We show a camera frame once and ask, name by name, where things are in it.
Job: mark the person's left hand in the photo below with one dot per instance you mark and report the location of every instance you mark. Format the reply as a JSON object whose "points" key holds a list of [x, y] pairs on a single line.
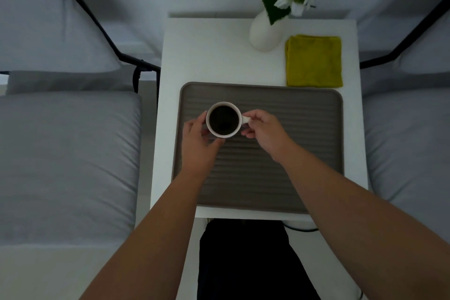
{"points": [[197, 152]]}

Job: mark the person's right hand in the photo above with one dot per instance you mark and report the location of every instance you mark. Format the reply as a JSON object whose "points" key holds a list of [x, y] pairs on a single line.
{"points": [[270, 134]]}

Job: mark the grey ribbed tray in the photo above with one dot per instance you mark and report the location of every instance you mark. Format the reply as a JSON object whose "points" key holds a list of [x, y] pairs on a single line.
{"points": [[299, 134]]}

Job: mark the white blue patterned cup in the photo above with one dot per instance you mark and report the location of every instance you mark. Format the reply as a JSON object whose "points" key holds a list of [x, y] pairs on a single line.
{"points": [[224, 120]]}

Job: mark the yellow cloth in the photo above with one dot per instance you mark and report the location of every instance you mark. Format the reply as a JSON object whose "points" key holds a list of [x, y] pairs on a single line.
{"points": [[313, 60]]}

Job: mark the person's left forearm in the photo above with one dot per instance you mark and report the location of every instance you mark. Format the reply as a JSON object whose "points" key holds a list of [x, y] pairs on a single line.
{"points": [[158, 240]]}

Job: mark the person's right forearm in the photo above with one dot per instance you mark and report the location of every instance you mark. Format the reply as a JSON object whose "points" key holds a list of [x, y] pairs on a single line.
{"points": [[369, 222]]}

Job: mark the white table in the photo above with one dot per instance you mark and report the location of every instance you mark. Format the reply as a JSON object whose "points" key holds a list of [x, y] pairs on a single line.
{"points": [[204, 53]]}

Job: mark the left grey cushioned chair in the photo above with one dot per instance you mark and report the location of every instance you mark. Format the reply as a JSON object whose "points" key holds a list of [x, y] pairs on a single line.
{"points": [[140, 63]]}

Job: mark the grey seat cushion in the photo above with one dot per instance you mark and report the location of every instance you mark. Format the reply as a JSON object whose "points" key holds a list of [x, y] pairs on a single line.
{"points": [[63, 169], [411, 152]]}

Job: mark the grey back cushion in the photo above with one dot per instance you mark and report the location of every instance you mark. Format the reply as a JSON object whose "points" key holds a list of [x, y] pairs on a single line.
{"points": [[429, 53], [45, 29]]}

